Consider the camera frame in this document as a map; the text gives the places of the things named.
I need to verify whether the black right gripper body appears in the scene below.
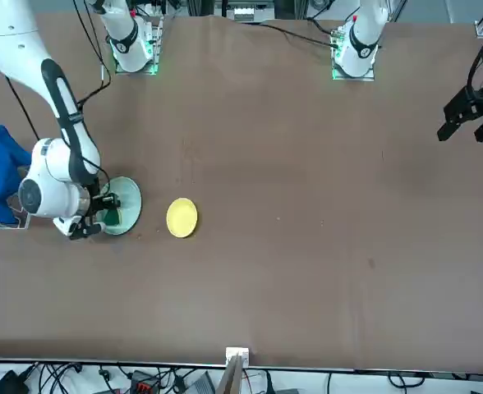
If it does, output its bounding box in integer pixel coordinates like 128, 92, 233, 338
83, 183, 108, 222

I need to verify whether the green and yellow sponge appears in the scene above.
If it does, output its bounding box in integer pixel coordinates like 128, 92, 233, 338
103, 207, 124, 227

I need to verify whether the pale green round plate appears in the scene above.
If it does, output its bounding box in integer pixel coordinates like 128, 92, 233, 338
96, 175, 143, 237

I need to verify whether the small yellow dish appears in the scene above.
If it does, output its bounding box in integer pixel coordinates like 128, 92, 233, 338
166, 197, 200, 239

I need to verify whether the white metal rack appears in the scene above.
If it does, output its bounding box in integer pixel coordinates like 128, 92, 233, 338
0, 191, 33, 231

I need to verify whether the orange and black device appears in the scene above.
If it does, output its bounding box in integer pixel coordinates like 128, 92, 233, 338
130, 370, 161, 394

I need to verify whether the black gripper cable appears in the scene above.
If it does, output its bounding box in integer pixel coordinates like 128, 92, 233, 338
466, 39, 483, 96

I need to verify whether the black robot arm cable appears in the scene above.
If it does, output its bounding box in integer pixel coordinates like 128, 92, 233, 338
71, 0, 112, 112

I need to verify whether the black base cable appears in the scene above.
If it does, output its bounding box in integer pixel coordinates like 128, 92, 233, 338
235, 20, 339, 48

